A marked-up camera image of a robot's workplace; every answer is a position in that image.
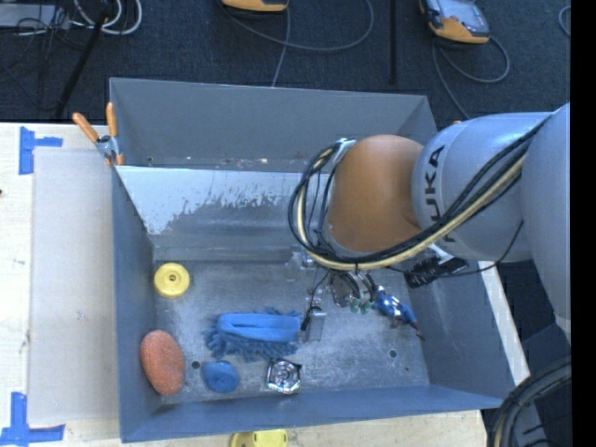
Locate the blue oval stone shape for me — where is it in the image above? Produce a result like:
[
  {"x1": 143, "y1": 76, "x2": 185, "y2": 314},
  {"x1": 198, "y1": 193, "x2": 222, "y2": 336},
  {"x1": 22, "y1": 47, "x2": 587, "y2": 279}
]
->
[{"x1": 200, "y1": 359, "x2": 241, "y2": 395}]

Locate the blue fringed duster cloth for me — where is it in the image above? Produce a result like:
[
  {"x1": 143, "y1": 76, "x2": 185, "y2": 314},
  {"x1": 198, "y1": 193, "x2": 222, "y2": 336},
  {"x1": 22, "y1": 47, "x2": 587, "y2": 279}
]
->
[{"x1": 202, "y1": 306, "x2": 305, "y2": 362}]

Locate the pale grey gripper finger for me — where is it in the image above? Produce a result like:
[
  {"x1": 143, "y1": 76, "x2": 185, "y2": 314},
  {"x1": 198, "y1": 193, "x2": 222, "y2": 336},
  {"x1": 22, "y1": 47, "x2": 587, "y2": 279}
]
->
[
  {"x1": 300, "y1": 309, "x2": 328, "y2": 344},
  {"x1": 286, "y1": 245, "x2": 318, "y2": 280}
]

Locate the blue toy figure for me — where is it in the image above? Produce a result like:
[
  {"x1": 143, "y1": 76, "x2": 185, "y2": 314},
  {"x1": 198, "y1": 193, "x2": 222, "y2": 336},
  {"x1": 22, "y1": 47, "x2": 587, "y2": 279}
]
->
[{"x1": 372, "y1": 286, "x2": 427, "y2": 342}]

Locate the orange oval sponge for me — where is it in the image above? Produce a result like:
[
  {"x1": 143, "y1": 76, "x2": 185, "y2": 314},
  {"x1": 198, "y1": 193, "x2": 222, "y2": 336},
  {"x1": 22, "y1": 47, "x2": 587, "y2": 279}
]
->
[{"x1": 139, "y1": 329, "x2": 186, "y2": 397}]

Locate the grey metal bin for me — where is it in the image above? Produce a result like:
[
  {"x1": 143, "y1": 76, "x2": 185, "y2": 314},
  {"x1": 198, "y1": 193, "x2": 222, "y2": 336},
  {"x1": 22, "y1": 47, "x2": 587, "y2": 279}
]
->
[{"x1": 108, "y1": 77, "x2": 519, "y2": 444}]

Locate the pale wood board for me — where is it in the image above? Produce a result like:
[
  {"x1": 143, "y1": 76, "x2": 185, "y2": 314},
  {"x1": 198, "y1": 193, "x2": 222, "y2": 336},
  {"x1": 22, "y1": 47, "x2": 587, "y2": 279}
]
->
[{"x1": 26, "y1": 147, "x2": 123, "y2": 427}]

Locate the yellow round disc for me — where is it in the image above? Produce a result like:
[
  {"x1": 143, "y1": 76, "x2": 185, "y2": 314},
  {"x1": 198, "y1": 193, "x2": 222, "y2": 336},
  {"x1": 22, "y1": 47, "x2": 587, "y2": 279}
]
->
[{"x1": 153, "y1": 262, "x2": 192, "y2": 300}]

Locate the black cylinder on white bracket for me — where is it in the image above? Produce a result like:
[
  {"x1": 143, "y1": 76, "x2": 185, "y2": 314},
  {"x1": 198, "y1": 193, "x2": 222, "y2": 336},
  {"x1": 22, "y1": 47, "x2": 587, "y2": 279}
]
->
[{"x1": 403, "y1": 244, "x2": 470, "y2": 290}]

